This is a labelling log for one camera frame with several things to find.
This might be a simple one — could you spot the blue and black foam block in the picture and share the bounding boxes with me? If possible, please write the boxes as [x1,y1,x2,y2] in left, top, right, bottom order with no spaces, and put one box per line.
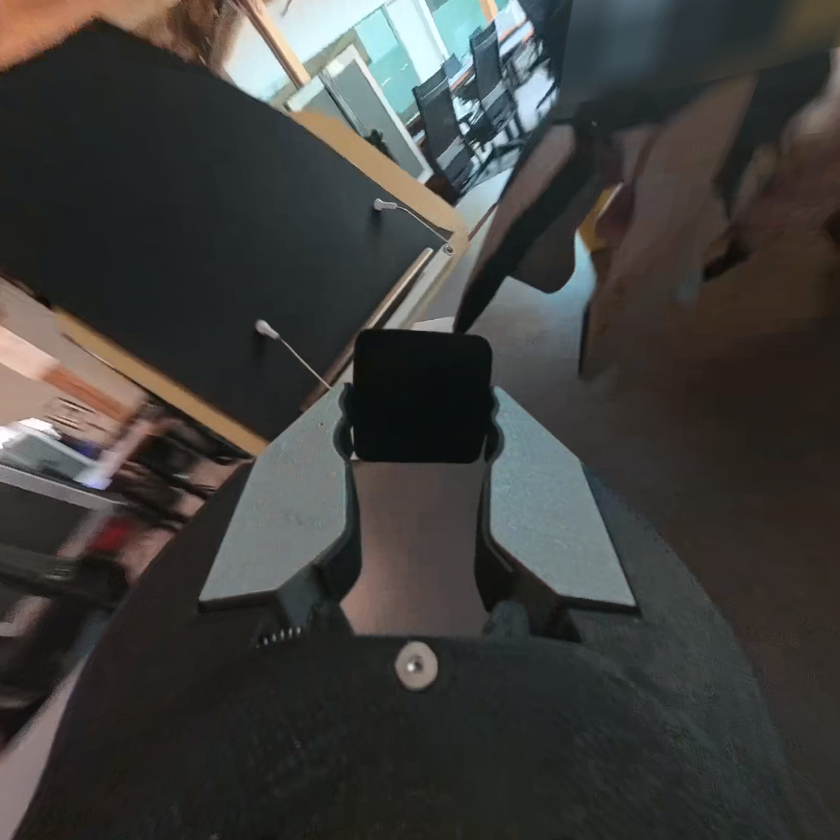
[353,329,493,465]

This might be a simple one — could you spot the white framed board stand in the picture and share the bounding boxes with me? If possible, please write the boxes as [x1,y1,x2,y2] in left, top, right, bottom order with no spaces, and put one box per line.
[285,56,434,185]

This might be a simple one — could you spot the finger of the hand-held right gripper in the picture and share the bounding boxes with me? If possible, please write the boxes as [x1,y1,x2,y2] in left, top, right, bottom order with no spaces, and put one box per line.
[453,121,581,332]

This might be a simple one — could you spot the white-tipped wire clip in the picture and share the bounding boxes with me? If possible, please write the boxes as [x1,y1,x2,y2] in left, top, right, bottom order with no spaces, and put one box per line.
[373,196,455,255]
[255,318,333,389]

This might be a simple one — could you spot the black mesh office chair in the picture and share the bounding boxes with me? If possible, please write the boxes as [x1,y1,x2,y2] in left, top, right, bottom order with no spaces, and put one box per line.
[412,66,480,191]
[468,21,527,142]

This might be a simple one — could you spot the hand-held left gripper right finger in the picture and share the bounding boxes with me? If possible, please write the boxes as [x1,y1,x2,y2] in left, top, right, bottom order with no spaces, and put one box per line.
[474,386,639,609]

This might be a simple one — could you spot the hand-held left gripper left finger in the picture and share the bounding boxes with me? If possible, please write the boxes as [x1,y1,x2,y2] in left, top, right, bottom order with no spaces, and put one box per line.
[199,385,363,606]

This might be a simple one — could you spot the black board with wooden edge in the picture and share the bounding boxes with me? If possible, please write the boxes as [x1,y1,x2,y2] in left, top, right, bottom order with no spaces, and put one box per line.
[0,20,470,457]

